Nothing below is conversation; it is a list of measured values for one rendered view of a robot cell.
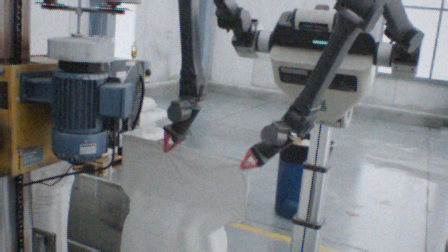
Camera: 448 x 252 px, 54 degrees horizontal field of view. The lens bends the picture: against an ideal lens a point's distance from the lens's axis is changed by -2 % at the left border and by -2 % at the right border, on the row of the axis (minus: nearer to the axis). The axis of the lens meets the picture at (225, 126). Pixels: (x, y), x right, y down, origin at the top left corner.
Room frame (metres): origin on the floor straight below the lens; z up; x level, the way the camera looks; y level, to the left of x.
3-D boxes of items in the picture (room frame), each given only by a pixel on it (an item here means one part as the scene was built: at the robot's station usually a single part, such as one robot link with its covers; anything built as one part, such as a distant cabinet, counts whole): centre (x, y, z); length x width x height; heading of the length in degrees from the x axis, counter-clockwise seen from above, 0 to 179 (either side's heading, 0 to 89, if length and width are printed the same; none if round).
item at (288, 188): (3.62, -0.68, 0.32); 0.51 x 0.48 x 0.65; 156
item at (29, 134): (1.36, 0.62, 1.18); 0.34 x 0.25 x 0.31; 156
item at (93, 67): (1.24, 0.41, 1.35); 0.12 x 0.12 x 0.04
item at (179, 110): (1.42, 0.13, 1.24); 0.11 x 0.09 x 0.12; 155
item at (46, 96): (1.24, 0.51, 1.27); 0.12 x 0.09 x 0.09; 156
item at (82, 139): (1.24, 0.41, 1.21); 0.15 x 0.15 x 0.25
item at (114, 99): (1.24, 0.31, 1.25); 0.10 x 0.08 x 0.12; 1
